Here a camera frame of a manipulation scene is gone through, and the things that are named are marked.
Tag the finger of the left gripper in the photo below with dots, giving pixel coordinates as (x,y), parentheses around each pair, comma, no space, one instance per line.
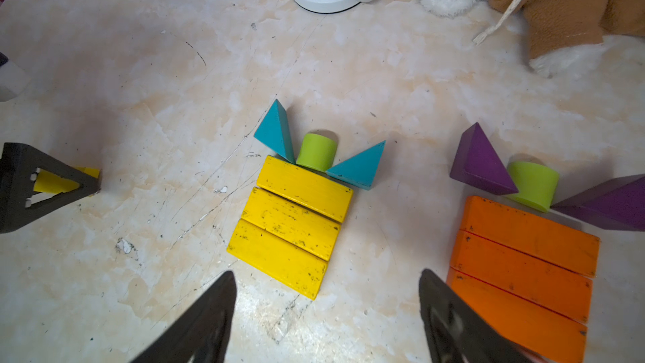
(20,205)

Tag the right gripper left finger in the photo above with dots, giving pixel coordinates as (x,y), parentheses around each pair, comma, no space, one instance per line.
(202,333)

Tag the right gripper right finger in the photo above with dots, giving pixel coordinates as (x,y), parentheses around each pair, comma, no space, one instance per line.
(454,331)

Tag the small yellow block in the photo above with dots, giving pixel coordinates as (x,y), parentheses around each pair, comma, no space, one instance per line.
(46,182)

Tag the orange rectangular block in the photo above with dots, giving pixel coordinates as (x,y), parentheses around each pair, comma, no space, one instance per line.
(524,276)

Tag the yellow long block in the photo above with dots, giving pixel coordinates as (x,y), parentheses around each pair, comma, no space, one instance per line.
(277,258)
(291,222)
(309,189)

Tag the orange trapezoid block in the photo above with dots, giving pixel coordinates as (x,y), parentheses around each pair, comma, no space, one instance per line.
(565,247)

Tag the yellow long block top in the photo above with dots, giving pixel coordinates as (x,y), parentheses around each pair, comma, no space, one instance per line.
(291,222)

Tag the purple triangle block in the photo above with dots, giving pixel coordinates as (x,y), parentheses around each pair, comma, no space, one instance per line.
(617,204)
(477,164)

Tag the teal triangle block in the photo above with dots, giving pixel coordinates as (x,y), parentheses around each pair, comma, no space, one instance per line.
(360,170)
(274,132)

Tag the green half-cylinder block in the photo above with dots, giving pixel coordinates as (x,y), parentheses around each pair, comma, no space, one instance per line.
(317,152)
(536,184)

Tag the green half-cylinder block top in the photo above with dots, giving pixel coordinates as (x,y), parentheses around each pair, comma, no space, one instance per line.
(536,184)

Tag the white teddy bear brown hoodie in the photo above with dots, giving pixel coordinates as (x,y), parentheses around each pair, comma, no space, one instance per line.
(549,5)

